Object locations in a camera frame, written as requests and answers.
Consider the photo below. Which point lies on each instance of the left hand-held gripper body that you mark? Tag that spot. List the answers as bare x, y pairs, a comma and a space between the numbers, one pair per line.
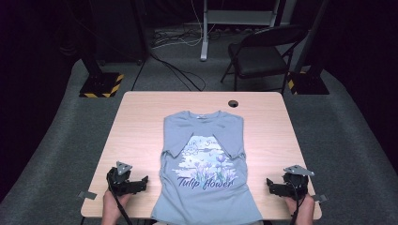
119, 182

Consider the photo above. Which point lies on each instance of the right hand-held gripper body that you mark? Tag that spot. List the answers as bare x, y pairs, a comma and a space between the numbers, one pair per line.
295, 186

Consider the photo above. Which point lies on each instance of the blue printed t-shirt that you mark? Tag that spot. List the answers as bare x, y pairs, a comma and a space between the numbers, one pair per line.
203, 200

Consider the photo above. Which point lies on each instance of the person's left hand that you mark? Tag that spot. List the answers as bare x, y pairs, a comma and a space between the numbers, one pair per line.
111, 206

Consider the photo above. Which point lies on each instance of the person's right hand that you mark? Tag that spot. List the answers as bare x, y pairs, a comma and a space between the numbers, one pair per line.
305, 209

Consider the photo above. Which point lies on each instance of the black stand with striped base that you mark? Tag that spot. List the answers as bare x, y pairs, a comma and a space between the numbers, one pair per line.
100, 84
308, 82

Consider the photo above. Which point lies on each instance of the black folding chair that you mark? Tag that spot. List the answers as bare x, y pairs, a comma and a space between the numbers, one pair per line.
259, 59

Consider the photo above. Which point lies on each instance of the black cabinet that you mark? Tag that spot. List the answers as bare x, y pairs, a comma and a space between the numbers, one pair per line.
119, 31

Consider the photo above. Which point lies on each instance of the white metal stand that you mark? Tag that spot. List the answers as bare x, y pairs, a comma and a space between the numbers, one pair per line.
205, 31

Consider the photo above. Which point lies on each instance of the grey table edge bracket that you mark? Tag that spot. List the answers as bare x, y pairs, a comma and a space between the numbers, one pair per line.
87, 195
319, 198

